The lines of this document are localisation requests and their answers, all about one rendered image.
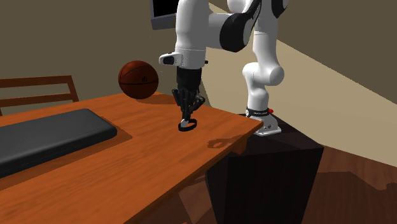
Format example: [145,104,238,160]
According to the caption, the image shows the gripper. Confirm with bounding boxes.
[171,66,206,122]

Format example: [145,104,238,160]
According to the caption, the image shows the small black ring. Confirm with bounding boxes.
[178,118,199,132]

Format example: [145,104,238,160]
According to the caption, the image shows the brown basketball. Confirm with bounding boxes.
[118,60,160,100]

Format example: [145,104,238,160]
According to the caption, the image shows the wooden table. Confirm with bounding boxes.
[0,91,265,224]

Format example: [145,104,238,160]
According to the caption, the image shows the grey framed black screen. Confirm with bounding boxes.
[150,0,179,31]

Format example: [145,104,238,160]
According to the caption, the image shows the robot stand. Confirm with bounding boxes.
[204,113,325,224]

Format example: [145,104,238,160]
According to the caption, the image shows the flat black pad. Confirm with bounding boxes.
[0,108,118,179]

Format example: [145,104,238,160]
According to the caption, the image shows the wooden chair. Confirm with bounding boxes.
[0,75,80,117]

